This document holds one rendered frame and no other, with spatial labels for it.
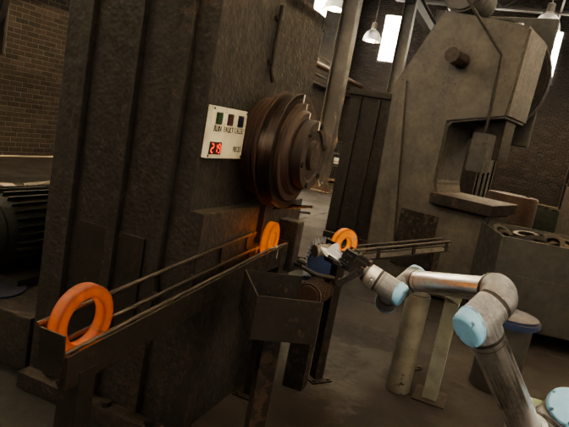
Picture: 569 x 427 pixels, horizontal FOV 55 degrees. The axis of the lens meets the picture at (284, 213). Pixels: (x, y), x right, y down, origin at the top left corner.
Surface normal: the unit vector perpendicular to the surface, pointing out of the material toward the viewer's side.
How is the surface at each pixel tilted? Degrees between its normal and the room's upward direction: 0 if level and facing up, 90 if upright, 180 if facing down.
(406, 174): 90
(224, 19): 90
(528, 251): 90
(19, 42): 90
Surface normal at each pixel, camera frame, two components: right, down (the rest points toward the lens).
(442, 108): -0.59, 0.03
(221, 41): 0.91, 0.22
